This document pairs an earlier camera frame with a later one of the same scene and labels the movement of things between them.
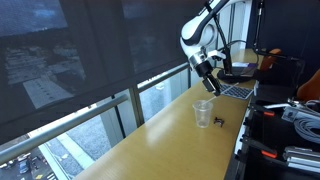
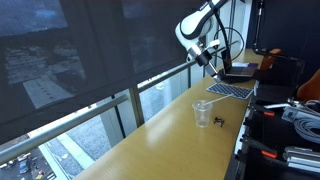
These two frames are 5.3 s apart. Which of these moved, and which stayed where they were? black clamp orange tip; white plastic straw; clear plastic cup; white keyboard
Moved: white plastic straw
Stayed: clear plastic cup; black clamp orange tip; white keyboard
